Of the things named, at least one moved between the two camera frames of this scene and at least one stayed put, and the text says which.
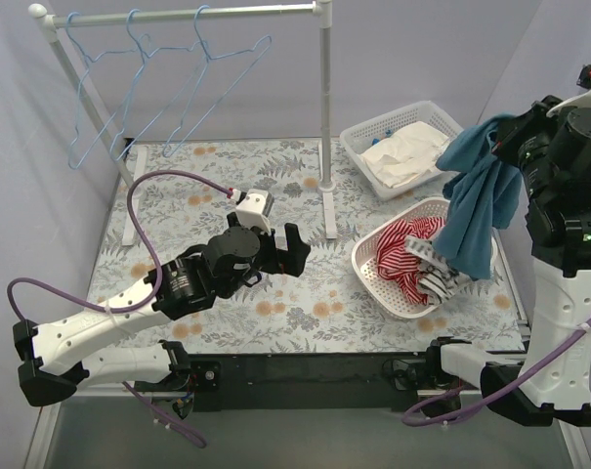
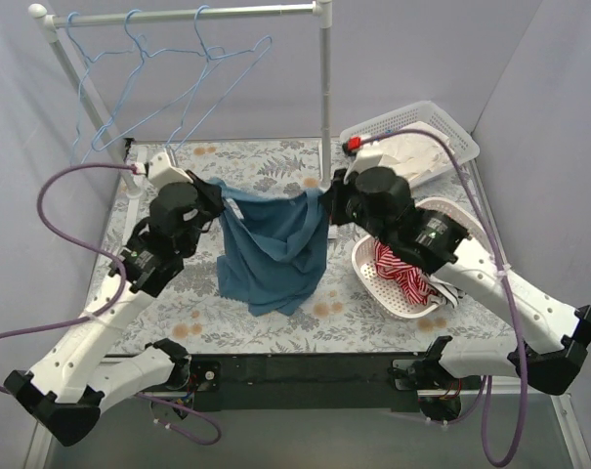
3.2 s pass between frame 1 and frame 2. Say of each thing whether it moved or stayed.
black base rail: stayed
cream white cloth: stayed
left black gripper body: moved
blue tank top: moved
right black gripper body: moved
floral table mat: stayed
